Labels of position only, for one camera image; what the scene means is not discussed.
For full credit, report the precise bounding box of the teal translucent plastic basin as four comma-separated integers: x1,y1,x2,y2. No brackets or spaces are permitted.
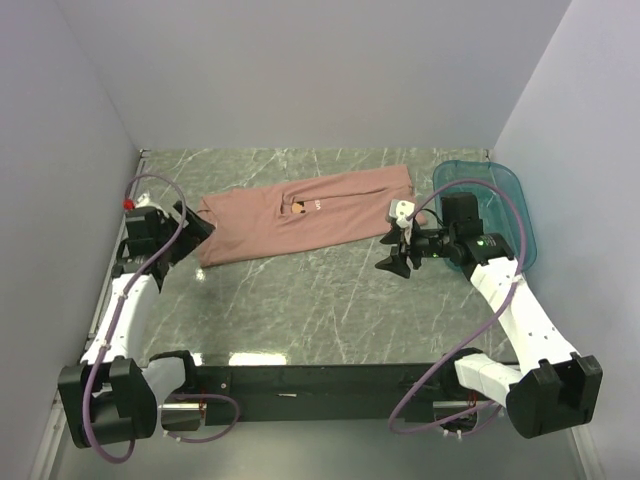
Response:
432,160,537,272

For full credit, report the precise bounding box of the pink t-shirt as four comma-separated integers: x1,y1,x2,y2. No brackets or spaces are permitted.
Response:
197,164,416,268

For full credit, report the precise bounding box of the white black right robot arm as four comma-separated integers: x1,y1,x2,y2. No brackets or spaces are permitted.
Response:
376,192,603,439

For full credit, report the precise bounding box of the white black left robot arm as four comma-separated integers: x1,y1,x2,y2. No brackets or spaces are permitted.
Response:
58,199,215,448

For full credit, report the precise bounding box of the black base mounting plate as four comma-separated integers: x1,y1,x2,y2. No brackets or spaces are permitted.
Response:
169,363,431,426

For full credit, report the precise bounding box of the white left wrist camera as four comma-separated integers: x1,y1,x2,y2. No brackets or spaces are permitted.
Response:
123,191,166,214

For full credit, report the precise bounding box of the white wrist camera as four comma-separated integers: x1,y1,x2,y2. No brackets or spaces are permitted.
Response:
123,191,166,214
387,199,415,231

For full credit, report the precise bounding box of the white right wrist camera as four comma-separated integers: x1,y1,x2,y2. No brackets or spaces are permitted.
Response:
387,199,415,231

